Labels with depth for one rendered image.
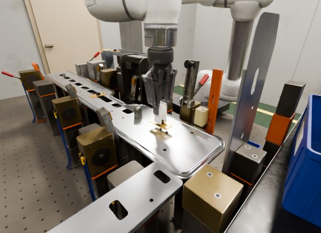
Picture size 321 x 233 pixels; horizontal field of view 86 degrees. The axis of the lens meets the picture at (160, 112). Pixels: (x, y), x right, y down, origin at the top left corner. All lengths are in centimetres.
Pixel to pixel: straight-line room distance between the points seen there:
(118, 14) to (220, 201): 49
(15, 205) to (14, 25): 315
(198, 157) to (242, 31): 73
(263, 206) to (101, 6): 58
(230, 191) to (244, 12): 80
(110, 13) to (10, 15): 327
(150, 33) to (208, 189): 38
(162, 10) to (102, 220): 46
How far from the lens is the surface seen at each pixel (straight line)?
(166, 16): 47
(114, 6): 53
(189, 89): 64
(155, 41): 47
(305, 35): 357
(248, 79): 33
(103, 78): 113
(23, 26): 378
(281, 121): 54
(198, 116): 62
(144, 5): 48
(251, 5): 97
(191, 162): 48
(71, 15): 387
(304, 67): 359
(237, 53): 110
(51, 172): 101
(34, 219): 86
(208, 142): 56
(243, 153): 42
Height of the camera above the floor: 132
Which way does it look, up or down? 26 degrees down
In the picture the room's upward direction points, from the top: straight up
